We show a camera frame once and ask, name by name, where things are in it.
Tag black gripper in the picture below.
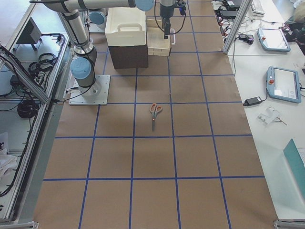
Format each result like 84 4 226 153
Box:
159 3 173 39

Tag wooden drawer with white handle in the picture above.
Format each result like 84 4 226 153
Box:
146 19 176 56

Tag grey orange scissors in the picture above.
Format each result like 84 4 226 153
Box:
150 103 163 131

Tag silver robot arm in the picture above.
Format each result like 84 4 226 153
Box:
89 8 108 33
30 0 156 98

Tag cream plastic tray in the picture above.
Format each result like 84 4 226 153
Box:
105 7 146 47

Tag dark brown wooden cabinet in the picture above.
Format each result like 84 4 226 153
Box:
109 45 148 69

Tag blue teach pendant far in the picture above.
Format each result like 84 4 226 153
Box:
257 28 291 52

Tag blue teach pendant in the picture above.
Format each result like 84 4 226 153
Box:
266 66 301 104
257 28 291 52

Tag black power adapter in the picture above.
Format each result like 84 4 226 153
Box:
243 96 262 106

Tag blue teach pendant near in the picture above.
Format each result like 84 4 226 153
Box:
266 66 301 104

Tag teal folder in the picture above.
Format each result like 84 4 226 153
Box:
283 139 305 197

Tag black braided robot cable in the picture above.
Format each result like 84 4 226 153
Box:
153 0 187 36

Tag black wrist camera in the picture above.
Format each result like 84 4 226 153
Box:
174 0 186 16

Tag aluminium frame post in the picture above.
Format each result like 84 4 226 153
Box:
223 0 252 54

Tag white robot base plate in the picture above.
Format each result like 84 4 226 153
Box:
68 75 111 105

